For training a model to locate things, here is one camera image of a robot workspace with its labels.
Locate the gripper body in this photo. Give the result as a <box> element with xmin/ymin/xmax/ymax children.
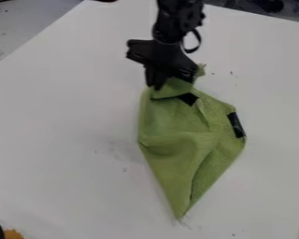
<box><xmin>124</xmin><ymin>38</ymin><xmax>200</xmax><ymax>76</ymax></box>

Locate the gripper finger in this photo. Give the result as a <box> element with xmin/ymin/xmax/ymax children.
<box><xmin>144</xmin><ymin>64</ymin><xmax>171</xmax><ymax>91</ymax></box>
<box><xmin>172</xmin><ymin>68</ymin><xmax>199</xmax><ymax>84</ymax></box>

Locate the green cloth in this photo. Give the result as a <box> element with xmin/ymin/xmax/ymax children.
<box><xmin>136</xmin><ymin>63</ymin><xmax>249</xmax><ymax>220</ymax></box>

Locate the yellow toy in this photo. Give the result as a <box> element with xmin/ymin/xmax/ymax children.
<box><xmin>3</xmin><ymin>229</ymin><xmax>28</xmax><ymax>239</ymax></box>

